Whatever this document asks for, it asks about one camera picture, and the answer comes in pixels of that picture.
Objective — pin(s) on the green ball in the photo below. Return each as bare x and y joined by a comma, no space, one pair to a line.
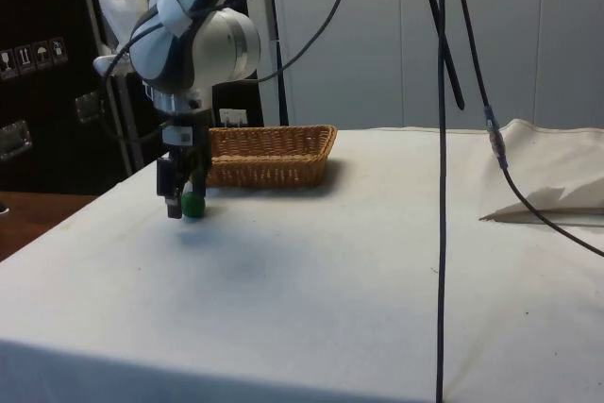
194,206

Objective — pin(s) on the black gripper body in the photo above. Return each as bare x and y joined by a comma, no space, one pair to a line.
198,131

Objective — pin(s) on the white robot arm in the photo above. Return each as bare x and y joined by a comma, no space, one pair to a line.
212,44

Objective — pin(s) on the brown wicker basket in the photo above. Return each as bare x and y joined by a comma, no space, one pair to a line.
269,157

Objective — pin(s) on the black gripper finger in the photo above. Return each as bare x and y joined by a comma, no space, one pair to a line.
165,176
200,176

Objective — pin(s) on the pale lockers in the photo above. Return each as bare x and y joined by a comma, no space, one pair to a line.
377,44

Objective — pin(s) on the black cabinet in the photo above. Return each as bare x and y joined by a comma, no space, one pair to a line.
42,129

